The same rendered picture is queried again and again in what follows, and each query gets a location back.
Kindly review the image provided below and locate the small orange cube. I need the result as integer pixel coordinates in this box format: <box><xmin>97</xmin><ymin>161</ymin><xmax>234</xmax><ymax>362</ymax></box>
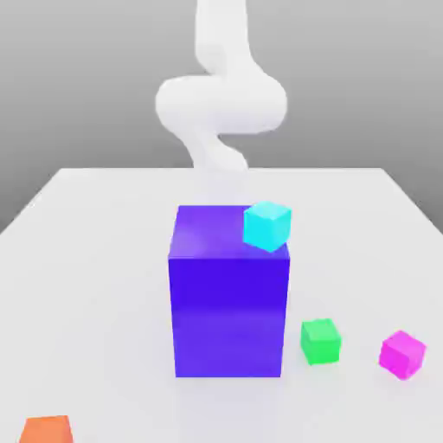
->
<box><xmin>18</xmin><ymin>414</ymin><xmax>74</xmax><ymax>443</ymax></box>

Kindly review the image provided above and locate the large purple box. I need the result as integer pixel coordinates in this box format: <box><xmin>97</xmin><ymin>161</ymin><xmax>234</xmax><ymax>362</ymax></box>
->
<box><xmin>167</xmin><ymin>204</ymin><xmax>291</xmax><ymax>379</ymax></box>

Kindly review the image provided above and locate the small green cube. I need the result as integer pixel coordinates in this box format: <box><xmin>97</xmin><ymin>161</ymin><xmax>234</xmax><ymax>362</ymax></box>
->
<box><xmin>299</xmin><ymin>318</ymin><xmax>343</xmax><ymax>366</ymax></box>

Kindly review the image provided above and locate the small cyan cube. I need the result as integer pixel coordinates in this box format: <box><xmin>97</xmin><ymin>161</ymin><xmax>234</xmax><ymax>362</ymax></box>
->
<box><xmin>242</xmin><ymin>200</ymin><xmax>292</xmax><ymax>254</ymax></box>

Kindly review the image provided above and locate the small magenta cube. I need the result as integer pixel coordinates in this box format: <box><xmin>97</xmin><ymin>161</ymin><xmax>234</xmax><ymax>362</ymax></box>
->
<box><xmin>377</xmin><ymin>329</ymin><xmax>427</xmax><ymax>382</ymax></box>

